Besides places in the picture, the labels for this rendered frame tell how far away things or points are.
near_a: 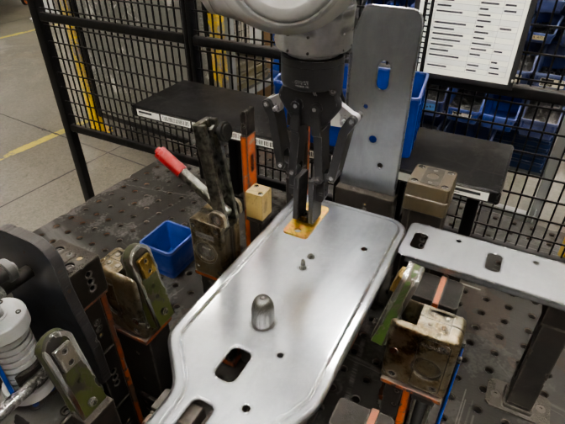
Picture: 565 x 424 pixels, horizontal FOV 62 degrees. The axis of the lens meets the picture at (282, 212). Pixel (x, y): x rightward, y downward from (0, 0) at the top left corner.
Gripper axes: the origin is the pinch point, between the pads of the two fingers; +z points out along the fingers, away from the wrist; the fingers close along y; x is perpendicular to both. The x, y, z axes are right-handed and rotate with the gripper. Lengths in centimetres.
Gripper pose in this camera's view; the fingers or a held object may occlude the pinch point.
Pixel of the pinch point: (307, 196)
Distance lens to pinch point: 66.2
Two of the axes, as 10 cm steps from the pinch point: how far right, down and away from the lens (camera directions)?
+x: 4.7, -5.1, 7.2
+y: 8.8, 2.7, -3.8
